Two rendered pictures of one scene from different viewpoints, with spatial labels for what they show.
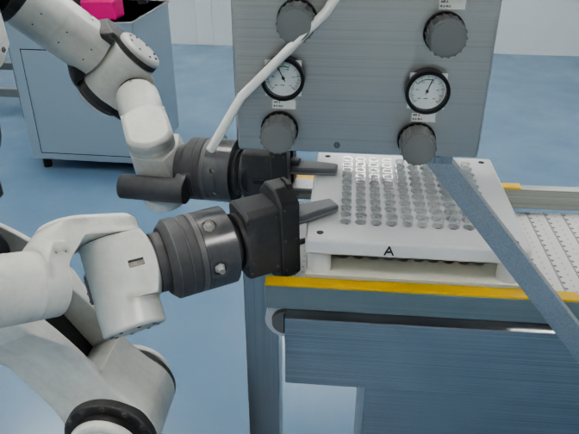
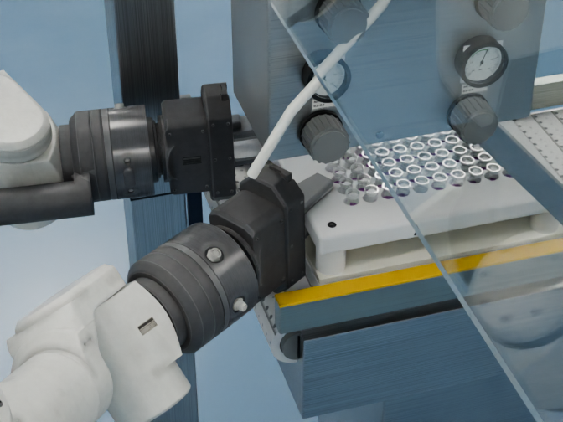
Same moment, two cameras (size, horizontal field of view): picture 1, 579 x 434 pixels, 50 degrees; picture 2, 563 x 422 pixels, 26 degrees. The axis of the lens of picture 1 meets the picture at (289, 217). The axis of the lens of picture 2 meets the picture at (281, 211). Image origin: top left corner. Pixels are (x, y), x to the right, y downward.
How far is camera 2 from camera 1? 0.47 m
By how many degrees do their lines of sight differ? 20
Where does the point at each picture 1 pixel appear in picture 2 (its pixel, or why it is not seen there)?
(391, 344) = (431, 337)
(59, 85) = not seen: outside the picture
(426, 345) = (470, 328)
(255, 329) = not seen: hidden behind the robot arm
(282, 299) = (301, 319)
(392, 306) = (432, 294)
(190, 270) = (210, 317)
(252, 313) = not seen: hidden behind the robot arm
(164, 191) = (65, 205)
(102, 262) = (107, 337)
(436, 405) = (469, 393)
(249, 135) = (283, 144)
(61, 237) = (79, 323)
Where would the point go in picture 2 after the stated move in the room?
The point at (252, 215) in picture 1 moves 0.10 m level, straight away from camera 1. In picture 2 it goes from (256, 227) to (209, 165)
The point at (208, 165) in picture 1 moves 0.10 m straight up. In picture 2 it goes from (120, 155) to (111, 59)
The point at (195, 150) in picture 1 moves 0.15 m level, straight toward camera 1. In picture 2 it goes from (93, 135) to (167, 218)
